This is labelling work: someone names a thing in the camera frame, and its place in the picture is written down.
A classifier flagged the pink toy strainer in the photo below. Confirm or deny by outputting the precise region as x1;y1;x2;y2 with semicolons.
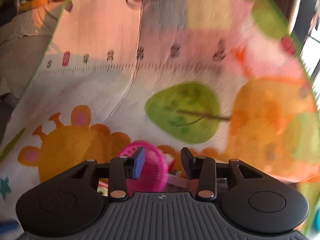
117;140;190;193

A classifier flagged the colourful children play mat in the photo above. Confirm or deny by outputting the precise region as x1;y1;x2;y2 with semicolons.
1;0;319;219

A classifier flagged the yellow toy on floor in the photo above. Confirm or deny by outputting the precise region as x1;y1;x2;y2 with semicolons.
17;0;57;12

